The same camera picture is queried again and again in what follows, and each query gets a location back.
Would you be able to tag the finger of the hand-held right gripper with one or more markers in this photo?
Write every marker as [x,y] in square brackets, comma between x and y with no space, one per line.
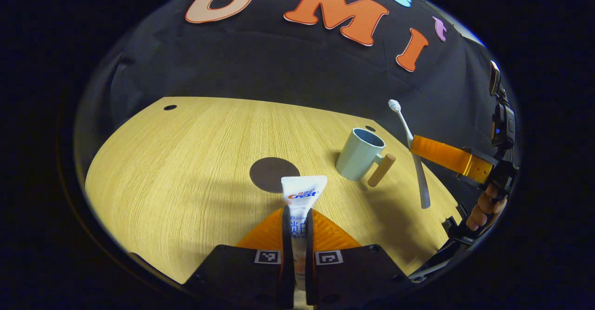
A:
[441,154]

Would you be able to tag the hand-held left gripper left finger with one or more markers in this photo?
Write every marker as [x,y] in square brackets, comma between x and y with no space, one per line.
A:
[287,263]

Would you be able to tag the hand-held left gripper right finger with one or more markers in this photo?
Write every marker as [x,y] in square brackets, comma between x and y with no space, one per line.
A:
[310,263]

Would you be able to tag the white toothbrush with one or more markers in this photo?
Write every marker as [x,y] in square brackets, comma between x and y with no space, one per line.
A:
[420,180]

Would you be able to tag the white toothpaste tube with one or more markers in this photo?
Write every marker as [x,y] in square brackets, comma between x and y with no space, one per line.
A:
[302,194]

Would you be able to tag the dark brown round coaster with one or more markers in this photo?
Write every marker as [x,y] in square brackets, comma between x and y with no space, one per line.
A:
[267,173]

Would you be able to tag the phone on stand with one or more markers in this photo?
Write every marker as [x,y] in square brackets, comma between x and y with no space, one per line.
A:
[503,124]

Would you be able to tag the black backdrop cloth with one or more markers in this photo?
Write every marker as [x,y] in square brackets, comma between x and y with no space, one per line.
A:
[279,63]

